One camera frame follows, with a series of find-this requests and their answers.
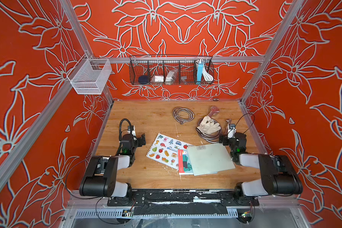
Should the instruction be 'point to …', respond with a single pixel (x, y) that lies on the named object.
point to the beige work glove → (208, 126)
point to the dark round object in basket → (144, 80)
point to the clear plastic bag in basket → (171, 77)
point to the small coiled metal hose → (182, 115)
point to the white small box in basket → (159, 78)
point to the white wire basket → (89, 76)
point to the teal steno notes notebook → (185, 166)
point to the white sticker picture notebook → (165, 150)
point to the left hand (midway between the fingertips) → (136, 133)
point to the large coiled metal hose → (213, 137)
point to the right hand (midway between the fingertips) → (225, 131)
